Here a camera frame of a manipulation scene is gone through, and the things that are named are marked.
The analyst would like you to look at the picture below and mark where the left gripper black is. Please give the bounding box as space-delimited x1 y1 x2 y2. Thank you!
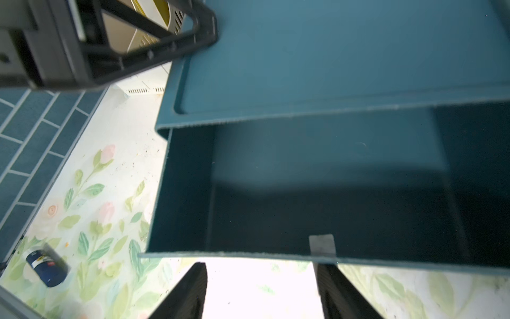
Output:
0 0 96 91

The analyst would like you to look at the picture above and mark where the white file organizer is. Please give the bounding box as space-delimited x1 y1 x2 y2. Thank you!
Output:
102 0 185 96

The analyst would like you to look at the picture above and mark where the teal drawer cabinet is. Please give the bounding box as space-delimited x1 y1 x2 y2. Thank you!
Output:
155 1 509 137

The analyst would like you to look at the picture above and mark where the teal top drawer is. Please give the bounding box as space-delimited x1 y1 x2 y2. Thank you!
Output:
144 102 509 275

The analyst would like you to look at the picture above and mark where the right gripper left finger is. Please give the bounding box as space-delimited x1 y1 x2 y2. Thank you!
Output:
150 262 208 319

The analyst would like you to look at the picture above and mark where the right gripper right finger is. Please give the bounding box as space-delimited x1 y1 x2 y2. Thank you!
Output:
313 263 382 319

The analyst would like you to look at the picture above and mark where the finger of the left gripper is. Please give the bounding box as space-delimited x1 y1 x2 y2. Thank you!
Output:
77 1 219 84

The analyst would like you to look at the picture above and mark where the blue cylinder can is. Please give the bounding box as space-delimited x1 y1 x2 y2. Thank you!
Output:
25 248 68 288

